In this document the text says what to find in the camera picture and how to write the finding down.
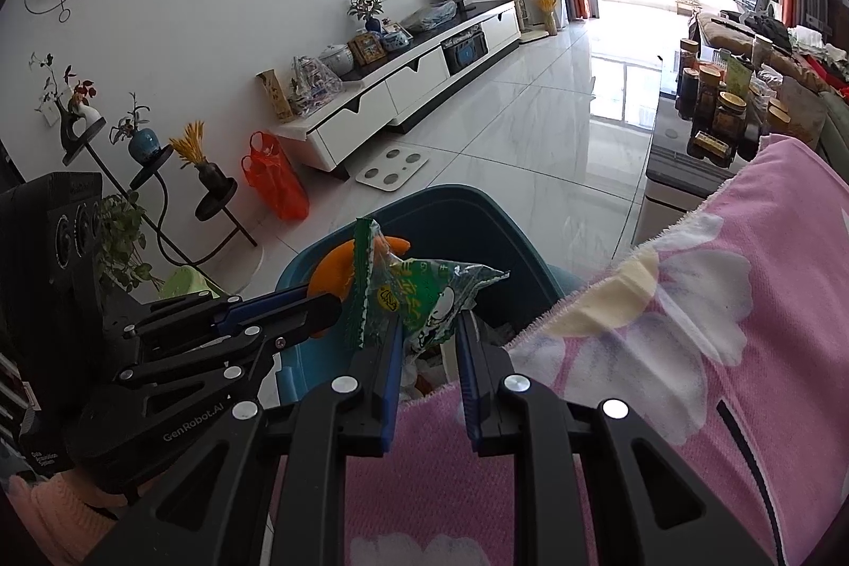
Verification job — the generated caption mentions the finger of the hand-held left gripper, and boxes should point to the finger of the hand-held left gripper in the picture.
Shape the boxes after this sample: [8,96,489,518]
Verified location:
[116,295,344,401]
[125,288,313,339]

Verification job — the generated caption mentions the wooden picture frame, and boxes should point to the wooden picture frame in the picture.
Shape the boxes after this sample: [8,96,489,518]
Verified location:
[348,31,388,69]

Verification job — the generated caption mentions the white ceramic jar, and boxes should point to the white ceramic jar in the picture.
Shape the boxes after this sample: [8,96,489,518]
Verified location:
[319,41,353,75]

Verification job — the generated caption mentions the dark vase with yellow wheat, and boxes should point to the dark vase with yellow wheat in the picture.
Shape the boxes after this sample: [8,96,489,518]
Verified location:
[168,119,230,189]

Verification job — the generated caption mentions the blue vase with branches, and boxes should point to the blue vase with branches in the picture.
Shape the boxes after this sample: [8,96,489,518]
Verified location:
[348,0,386,35]

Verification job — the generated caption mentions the orange plastic bag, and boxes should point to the orange plastic bag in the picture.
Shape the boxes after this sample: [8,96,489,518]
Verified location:
[240,129,311,223]

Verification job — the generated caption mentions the person's left forearm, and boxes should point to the person's left forearm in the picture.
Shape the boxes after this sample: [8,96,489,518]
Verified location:
[0,468,144,566]

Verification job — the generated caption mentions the tall patterned box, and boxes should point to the tall patterned box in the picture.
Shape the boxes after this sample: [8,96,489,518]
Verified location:
[256,68,296,125]

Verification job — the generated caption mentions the cluster of food jars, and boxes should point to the cluster of food jars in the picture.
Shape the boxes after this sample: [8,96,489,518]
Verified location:
[674,38,794,167]

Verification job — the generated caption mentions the green printed snack packet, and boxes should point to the green printed snack packet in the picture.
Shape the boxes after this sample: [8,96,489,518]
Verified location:
[344,217,512,359]

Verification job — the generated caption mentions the light green plastic stool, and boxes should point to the light green plastic stool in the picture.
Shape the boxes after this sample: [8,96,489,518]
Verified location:
[158,267,230,302]

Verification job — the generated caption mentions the black set-top appliance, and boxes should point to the black set-top appliance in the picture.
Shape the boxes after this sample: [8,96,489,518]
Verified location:
[440,27,491,75]

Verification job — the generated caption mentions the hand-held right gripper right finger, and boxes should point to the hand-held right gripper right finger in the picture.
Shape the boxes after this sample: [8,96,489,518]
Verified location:
[456,310,774,566]

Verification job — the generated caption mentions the pile of white clothes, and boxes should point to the pile of white clothes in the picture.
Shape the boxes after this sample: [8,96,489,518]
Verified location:
[785,25,847,60]

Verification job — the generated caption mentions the large orange peel piece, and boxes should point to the large orange peel piece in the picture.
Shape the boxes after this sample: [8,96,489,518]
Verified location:
[308,236,413,339]

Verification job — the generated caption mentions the white tv stand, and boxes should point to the white tv stand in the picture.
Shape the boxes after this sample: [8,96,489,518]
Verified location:
[274,0,522,183]

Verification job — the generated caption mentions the clear plastic bag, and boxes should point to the clear plastic bag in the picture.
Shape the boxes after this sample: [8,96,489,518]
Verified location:
[402,2,459,35]

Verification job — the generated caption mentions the black three-tier plant stand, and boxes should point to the black three-tier plant stand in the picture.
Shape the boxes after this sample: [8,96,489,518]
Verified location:
[59,118,260,266]

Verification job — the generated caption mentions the black bag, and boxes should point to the black bag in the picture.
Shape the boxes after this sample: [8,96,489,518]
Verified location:
[755,16,794,43]

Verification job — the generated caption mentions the pink floral blanket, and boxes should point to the pink floral blanket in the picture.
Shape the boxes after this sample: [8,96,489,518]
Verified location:
[268,134,849,566]

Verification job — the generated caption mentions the round blue vase with twigs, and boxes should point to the round blue vase with twigs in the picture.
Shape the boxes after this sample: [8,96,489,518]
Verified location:
[109,91,163,167]

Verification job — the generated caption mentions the trailing green potted plant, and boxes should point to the trailing green potted plant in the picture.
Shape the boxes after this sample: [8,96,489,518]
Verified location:
[99,194,164,292]

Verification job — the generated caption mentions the white bathroom scale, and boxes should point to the white bathroom scale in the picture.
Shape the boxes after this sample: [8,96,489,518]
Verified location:
[356,147,431,194]

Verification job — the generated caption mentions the blue and white porcelain bowl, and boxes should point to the blue and white porcelain bowl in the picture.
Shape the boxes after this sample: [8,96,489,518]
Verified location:
[378,23,411,54]

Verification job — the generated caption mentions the blue trash bin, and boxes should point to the blue trash bin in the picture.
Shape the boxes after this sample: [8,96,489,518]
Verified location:
[273,184,585,412]

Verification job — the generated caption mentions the model ship in plastic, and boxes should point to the model ship in plastic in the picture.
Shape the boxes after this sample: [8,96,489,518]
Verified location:
[288,55,344,118]

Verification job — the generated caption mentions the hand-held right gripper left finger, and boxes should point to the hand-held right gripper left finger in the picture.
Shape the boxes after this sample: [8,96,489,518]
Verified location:
[86,317,404,566]

